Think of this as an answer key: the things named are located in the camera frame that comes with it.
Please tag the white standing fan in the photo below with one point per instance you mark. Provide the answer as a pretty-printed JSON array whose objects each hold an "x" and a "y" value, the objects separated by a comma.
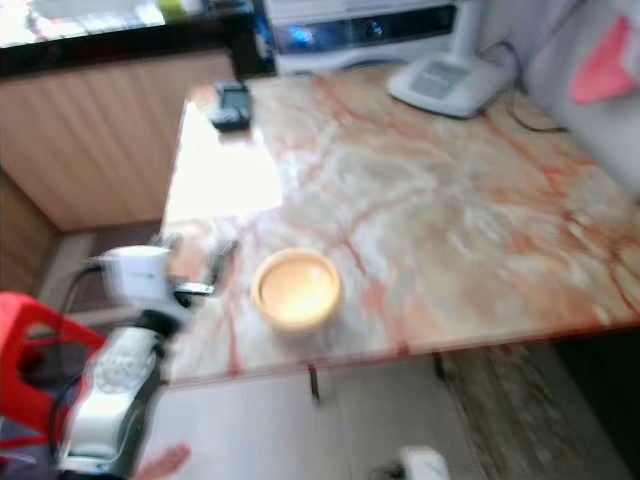
[{"x": 445, "y": 82}]

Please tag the green container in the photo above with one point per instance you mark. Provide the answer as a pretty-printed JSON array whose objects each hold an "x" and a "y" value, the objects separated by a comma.
[{"x": 178, "y": 10}]

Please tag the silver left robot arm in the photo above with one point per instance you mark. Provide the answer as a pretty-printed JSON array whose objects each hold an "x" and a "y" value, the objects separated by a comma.
[{"x": 110, "y": 400}]

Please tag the black metal table leg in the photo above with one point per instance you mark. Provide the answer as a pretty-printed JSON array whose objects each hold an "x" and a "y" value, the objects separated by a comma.
[{"x": 314, "y": 385}]

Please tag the white rounded plastic object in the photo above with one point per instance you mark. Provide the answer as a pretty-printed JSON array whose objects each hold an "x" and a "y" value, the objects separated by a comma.
[{"x": 425, "y": 466}]

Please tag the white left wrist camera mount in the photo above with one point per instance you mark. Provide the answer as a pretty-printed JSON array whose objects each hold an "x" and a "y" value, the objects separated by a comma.
[{"x": 140, "y": 275}]

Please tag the orange bowl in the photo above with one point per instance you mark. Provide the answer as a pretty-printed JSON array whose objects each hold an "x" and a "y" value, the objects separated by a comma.
[{"x": 296, "y": 290}]

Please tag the black handheld device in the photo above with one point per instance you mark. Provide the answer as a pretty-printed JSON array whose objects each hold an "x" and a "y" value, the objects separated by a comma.
[{"x": 232, "y": 105}]

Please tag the white hanging cloth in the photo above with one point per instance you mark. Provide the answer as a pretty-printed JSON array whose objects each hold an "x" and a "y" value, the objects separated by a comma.
[{"x": 550, "y": 50}]

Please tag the red hanging cloth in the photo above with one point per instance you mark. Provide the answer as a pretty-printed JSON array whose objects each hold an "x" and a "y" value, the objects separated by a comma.
[{"x": 605, "y": 65}]

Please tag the red plastic stool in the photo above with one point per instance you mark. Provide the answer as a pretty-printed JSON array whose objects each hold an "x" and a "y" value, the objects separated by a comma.
[{"x": 25, "y": 330}]

